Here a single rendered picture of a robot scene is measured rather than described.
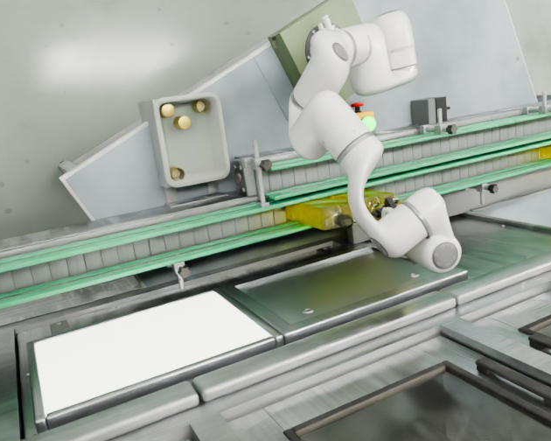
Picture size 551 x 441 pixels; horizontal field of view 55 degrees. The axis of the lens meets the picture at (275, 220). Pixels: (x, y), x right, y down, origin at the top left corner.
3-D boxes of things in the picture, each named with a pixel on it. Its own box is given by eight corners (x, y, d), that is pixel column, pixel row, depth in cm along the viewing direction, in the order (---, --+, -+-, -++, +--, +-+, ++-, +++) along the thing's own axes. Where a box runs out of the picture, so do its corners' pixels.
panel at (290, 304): (28, 354, 110) (38, 439, 80) (25, 341, 109) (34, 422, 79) (374, 251, 148) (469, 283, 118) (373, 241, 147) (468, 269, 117)
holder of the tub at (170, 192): (163, 205, 142) (170, 209, 135) (144, 101, 135) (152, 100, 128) (221, 192, 149) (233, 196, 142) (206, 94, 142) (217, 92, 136)
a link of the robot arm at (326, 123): (403, 115, 103) (364, 163, 114) (335, 41, 108) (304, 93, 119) (351, 139, 93) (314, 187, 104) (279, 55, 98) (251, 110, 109)
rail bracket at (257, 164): (247, 204, 138) (268, 210, 127) (237, 140, 134) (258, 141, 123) (257, 201, 139) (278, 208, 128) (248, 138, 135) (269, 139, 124)
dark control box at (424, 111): (411, 124, 176) (428, 124, 168) (409, 100, 174) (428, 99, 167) (429, 121, 179) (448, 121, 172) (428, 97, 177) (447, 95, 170)
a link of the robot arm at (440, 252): (397, 219, 90) (441, 185, 90) (373, 207, 100) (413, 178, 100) (440, 284, 94) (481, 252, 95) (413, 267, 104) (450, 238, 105)
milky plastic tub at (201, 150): (159, 185, 140) (168, 189, 132) (143, 100, 135) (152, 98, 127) (219, 174, 147) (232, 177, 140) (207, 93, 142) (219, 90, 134)
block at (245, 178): (234, 194, 144) (245, 197, 138) (230, 160, 141) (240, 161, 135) (247, 192, 145) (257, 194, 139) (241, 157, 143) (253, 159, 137)
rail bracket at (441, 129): (416, 134, 162) (449, 135, 150) (415, 110, 160) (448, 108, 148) (427, 132, 163) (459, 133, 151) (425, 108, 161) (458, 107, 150)
